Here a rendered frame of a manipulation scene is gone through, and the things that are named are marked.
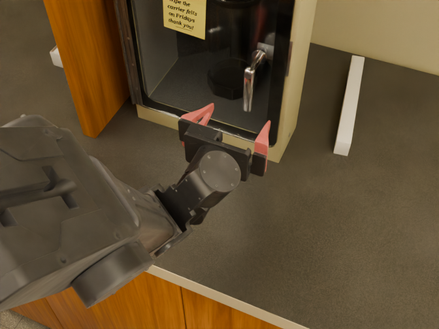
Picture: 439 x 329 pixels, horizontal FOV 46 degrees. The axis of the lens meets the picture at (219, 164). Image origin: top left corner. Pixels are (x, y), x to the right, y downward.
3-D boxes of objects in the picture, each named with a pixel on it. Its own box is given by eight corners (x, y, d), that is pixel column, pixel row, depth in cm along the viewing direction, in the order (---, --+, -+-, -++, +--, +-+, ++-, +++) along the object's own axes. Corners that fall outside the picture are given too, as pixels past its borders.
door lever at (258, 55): (264, 95, 89) (249, 91, 90) (268, 51, 82) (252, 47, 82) (252, 115, 86) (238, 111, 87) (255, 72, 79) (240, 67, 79)
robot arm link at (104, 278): (-45, 158, 28) (64, 323, 27) (42, 98, 29) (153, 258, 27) (113, 206, 71) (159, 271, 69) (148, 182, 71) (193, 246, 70)
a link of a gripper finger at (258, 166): (241, 98, 79) (216, 140, 74) (285, 111, 78) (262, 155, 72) (240, 128, 85) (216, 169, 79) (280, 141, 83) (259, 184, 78)
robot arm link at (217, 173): (116, 207, 68) (153, 260, 67) (141, 172, 59) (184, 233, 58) (182, 168, 75) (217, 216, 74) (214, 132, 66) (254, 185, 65)
